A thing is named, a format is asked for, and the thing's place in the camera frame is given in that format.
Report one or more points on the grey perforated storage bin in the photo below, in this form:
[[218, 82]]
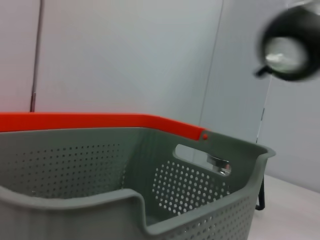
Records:
[[75, 217]]

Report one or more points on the glass teacup black holder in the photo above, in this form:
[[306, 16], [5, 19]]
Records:
[[300, 25]]

